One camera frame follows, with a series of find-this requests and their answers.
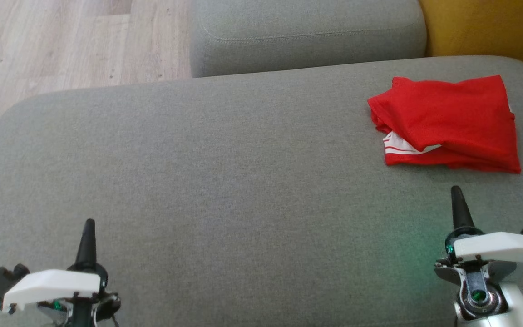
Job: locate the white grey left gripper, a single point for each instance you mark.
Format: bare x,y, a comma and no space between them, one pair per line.
48,286

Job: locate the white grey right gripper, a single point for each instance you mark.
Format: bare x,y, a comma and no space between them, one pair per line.
497,250

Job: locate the red Bulls 23 jersey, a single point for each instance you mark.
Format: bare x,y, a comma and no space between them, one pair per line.
447,109

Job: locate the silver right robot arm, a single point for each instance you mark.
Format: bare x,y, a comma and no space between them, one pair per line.
518,313

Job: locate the large grey sofa seat cushion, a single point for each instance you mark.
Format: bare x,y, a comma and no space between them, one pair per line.
225,181

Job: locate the yellow sofa back cushion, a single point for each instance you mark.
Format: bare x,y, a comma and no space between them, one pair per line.
488,27

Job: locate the small grey sofa seat cushion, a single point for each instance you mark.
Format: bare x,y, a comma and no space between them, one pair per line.
307,36

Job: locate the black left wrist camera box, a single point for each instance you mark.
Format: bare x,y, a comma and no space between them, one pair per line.
2,279

